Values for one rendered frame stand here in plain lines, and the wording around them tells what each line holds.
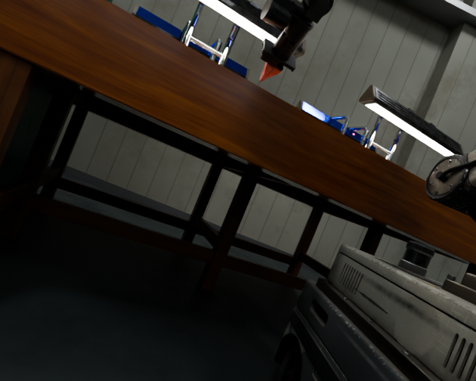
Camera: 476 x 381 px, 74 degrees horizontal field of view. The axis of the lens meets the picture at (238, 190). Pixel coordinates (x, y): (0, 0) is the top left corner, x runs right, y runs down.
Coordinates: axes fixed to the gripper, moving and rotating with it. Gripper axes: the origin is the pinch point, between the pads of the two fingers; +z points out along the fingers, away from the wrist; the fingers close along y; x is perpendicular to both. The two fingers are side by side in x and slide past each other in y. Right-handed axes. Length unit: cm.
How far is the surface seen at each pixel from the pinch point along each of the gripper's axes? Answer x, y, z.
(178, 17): -227, 27, 121
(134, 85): 22.6, 30.4, 3.5
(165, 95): 21.7, 23.7, 3.0
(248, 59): -209, -48, 112
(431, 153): -153, -241, 71
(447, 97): -198, -235, 36
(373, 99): -29, -53, 1
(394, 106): -32, -65, 0
